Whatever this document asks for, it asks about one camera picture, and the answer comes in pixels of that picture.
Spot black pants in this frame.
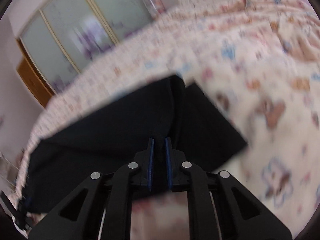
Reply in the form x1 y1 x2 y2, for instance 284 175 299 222
22 75 247 213

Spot brown wooden door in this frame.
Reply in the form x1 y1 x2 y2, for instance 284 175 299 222
17 58 54 108

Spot teddy bear print blanket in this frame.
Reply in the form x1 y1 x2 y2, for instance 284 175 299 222
12 0 319 239

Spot frosted glass sliding wardrobe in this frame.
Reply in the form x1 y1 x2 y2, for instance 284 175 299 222
18 0 152 93

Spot clear tube of plush toys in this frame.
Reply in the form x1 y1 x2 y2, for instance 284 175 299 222
143 0 166 18

